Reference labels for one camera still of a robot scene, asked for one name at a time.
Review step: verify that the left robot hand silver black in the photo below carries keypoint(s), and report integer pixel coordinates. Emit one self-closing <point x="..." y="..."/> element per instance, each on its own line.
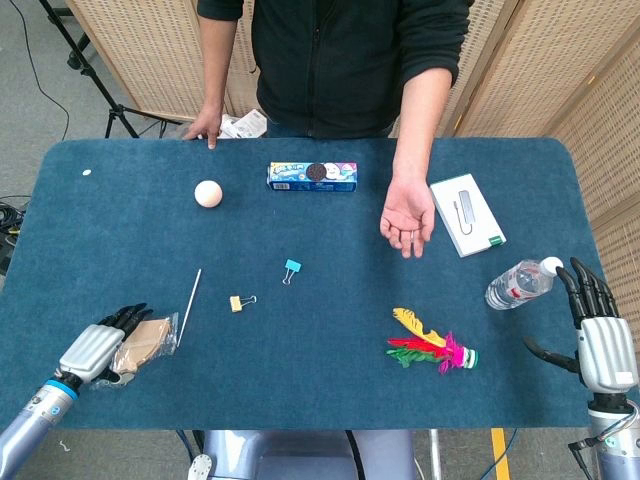
<point x="92" y="347"/>

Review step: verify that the person's left hand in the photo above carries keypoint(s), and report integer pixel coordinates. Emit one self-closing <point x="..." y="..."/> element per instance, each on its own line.
<point x="407" y="212"/>

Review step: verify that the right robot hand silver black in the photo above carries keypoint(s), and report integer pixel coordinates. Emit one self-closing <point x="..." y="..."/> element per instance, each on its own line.
<point x="605" y="350"/>

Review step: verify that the person's right hand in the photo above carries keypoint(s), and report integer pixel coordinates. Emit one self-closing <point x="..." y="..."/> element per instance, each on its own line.
<point x="207" y="122"/>

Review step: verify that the plastic bag with brown item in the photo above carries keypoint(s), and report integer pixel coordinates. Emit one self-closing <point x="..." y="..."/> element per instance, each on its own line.
<point x="150" y="336"/>

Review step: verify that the person's right forearm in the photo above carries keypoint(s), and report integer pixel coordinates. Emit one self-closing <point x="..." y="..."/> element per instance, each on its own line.
<point x="217" y="60"/>

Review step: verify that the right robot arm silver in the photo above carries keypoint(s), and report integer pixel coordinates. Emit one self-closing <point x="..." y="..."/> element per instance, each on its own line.
<point x="617" y="457"/>

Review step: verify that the person's left forearm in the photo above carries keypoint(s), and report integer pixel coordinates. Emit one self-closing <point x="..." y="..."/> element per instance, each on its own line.
<point x="420" y="125"/>

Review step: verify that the person's torso black jacket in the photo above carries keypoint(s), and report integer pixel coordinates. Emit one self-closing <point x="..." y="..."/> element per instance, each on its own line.
<point x="340" y="60"/>

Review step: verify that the white printed packages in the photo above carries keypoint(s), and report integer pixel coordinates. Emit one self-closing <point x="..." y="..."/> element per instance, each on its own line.
<point x="247" y="125"/>

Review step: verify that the white flat product box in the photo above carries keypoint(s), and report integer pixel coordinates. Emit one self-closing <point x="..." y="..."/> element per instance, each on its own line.
<point x="465" y="215"/>

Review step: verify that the pale peach ball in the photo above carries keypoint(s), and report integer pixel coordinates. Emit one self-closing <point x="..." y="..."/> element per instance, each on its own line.
<point x="208" y="193"/>

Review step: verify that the blue cookie box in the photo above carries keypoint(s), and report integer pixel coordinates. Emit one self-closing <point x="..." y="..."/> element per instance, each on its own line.
<point x="313" y="177"/>

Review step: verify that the thin metal stick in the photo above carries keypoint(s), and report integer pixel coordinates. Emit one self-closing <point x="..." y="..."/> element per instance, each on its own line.
<point x="189" y="308"/>

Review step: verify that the clear plastic water bottle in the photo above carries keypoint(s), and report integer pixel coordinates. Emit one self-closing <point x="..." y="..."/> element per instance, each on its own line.
<point x="520" y="285"/>

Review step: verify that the blue binder clip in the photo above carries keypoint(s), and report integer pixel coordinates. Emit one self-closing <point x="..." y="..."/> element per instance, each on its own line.
<point x="293" y="265"/>

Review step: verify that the colourful feather shuttlecock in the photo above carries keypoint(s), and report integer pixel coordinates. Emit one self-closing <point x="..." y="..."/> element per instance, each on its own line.
<point x="462" y="357"/>

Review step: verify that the black tripod stand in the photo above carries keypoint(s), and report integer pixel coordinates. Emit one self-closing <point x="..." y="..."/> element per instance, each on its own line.
<point x="76" y="59"/>

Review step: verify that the yellow binder clip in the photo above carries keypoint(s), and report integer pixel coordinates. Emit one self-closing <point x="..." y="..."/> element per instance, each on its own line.
<point x="235" y="304"/>

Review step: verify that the blue felt table mat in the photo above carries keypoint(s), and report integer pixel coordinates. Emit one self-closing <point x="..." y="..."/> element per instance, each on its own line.
<point x="320" y="340"/>

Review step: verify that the metal table leg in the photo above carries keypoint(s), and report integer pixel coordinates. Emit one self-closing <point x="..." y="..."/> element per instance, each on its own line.
<point x="436" y="455"/>

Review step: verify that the silver robot torso base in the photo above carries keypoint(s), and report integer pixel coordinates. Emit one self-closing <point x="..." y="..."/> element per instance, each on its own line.
<point x="300" y="455"/>

